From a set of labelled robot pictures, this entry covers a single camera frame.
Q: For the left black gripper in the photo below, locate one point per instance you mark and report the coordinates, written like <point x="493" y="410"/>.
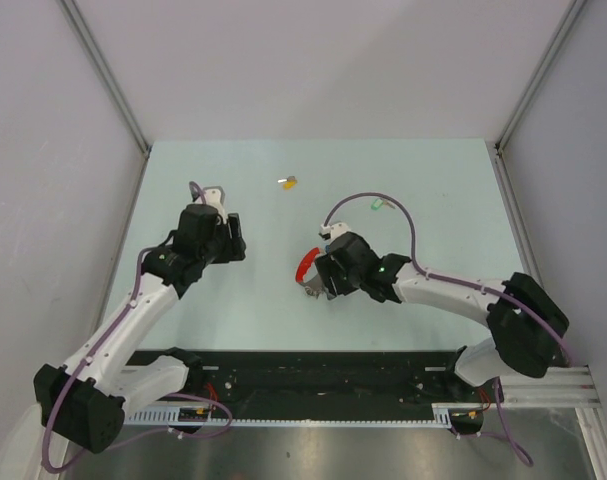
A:
<point x="234" y="244"/>

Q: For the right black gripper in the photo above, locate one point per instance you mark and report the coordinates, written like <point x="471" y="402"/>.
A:
<point x="327" y="267"/>

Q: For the metal key organizer red handle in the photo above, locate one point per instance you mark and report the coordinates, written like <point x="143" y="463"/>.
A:
<point x="308" y="277"/>

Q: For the key with green tag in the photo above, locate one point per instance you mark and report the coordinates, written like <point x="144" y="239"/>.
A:
<point x="379" y="203"/>

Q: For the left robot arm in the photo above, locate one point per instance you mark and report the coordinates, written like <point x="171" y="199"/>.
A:
<point x="88" y="398"/>

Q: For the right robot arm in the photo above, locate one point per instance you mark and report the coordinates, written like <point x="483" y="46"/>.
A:
<point x="525" y="324"/>

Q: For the key with yellow tag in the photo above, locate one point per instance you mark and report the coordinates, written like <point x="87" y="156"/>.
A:
<point x="287" y="183"/>

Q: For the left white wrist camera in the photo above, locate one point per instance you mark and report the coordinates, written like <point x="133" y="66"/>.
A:
<point x="214" y="196"/>

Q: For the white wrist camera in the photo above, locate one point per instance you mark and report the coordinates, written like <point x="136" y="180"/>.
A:
<point x="331" y="232"/>
<point x="214" y="196"/>

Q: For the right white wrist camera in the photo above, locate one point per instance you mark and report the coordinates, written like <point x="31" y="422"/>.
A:
<point x="331" y="232"/>

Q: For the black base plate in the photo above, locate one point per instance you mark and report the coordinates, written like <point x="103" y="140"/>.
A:
<point x="330" y="386"/>

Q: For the white slotted cable duct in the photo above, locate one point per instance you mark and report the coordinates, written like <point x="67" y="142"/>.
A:
<point x="440" y="416"/>

